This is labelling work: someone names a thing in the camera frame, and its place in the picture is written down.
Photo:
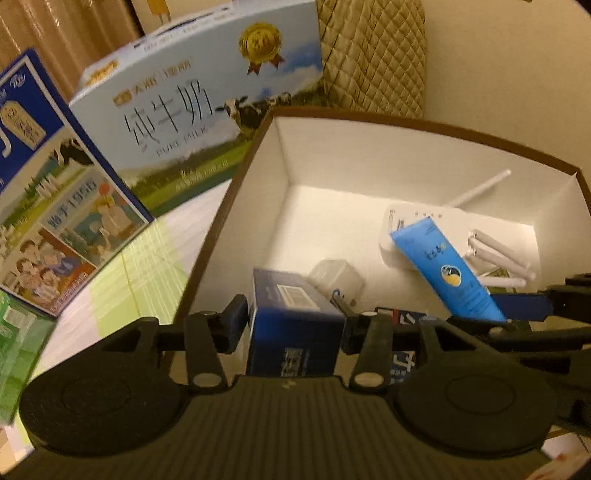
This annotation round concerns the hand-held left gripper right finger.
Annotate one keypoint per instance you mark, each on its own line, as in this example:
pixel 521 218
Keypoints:
pixel 351 334

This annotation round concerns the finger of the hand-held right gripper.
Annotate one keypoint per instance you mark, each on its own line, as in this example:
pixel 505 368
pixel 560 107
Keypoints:
pixel 524 305
pixel 535 339

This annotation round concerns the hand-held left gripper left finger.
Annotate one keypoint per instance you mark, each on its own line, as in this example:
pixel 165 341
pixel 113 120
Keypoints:
pixel 238 323

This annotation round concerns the green and white box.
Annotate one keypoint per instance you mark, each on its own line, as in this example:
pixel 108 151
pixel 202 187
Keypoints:
pixel 498 273

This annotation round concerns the dark blue box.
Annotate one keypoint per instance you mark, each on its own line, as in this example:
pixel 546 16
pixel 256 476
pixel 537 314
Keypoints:
pixel 295 323

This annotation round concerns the white charger adapter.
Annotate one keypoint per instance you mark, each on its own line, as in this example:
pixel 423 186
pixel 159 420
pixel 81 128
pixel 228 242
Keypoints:
pixel 334 279

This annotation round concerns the blue and white case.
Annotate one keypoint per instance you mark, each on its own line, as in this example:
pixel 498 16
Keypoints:
pixel 401 364

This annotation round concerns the blue cream tube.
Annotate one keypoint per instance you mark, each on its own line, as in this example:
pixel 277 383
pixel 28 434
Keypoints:
pixel 443 263

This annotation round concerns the white router with antennas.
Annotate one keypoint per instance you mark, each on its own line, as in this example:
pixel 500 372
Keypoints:
pixel 397 249

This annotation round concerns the brown cardboard box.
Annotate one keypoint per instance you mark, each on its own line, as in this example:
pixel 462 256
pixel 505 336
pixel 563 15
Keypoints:
pixel 332 207

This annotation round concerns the checked tablecloth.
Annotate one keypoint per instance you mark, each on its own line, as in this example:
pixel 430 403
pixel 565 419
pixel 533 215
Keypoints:
pixel 138 277

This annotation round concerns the light blue milk carton case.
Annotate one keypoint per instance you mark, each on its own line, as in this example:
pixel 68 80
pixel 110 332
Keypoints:
pixel 184 115

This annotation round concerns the dark blue milk carton case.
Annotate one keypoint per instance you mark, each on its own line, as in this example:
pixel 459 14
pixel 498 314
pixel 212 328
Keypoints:
pixel 55 207

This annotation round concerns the green wrapped drink pack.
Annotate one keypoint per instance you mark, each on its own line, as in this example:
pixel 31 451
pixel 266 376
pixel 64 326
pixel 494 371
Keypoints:
pixel 18 350

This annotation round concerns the quilted beige chair cover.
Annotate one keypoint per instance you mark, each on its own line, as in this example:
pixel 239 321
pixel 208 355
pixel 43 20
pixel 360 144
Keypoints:
pixel 369 55

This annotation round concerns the brown patterned curtain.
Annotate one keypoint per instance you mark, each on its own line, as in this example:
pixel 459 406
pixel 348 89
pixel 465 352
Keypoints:
pixel 55 27

